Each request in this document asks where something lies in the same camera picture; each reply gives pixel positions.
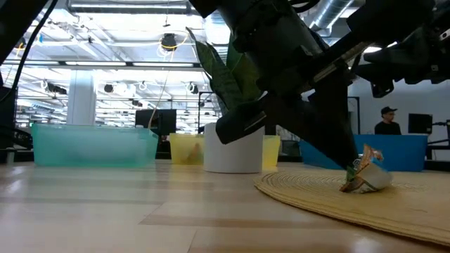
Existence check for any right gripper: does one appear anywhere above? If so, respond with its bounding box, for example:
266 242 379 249
354 30 450 86

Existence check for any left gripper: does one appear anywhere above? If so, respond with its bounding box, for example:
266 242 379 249
189 0 368 171

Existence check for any black computer monitor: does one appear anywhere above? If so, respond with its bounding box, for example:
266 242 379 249
408 112 433 135
135 108 178 137

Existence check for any person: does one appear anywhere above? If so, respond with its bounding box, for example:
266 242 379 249
373 105 403 136

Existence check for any snake plant in white pot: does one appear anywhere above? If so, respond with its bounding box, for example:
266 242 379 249
185 27 268 174

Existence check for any blue plastic bin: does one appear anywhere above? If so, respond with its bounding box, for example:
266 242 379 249
299 134 429 173

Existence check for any round woven straw placemat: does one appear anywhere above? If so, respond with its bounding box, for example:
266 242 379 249
252 168 450 247

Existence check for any yellow translucent plastic bin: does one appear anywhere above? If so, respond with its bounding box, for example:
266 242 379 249
169 132 282 168

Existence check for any round black ceiling fixture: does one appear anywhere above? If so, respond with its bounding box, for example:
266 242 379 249
160 32 179 53

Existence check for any long ceiling light strip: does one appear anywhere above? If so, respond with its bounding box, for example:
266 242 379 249
0 60 198 67

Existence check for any green translucent plastic bin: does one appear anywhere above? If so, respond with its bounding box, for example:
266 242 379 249
30 123 160 168

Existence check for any white round column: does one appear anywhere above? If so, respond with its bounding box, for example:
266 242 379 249
66 70 97 126

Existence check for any tall black cabinet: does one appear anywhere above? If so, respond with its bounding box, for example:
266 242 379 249
0 85 18 150

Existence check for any silver ventilation duct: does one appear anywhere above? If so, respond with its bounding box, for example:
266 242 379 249
308 0 355 34

